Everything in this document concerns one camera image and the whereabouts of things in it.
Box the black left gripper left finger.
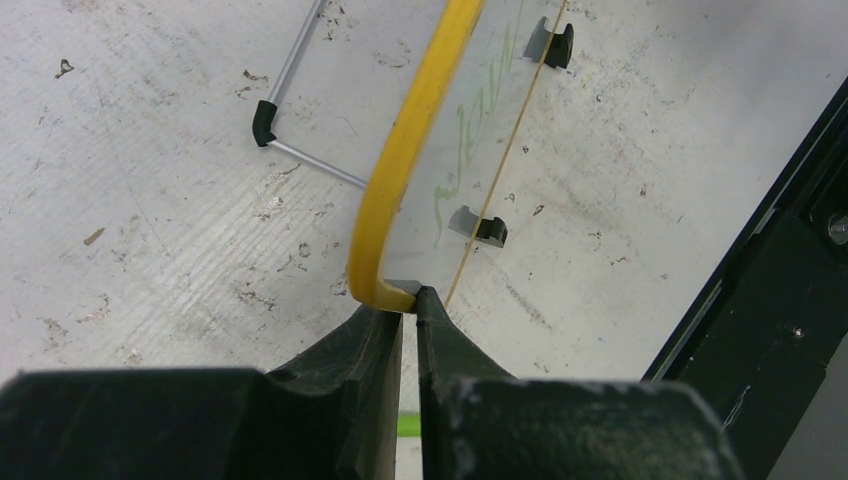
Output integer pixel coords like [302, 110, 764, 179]
[266, 305, 403, 479]

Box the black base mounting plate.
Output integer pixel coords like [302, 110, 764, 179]
[645, 87, 847, 479]

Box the yellow framed whiteboard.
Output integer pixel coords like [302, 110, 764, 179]
[347, 1, 567, 313]

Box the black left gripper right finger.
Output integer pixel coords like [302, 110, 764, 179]
[415, 286, 514, 479]

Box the metal wire whiteboard stand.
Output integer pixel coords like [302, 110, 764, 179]
[251, 0, 367, 191]

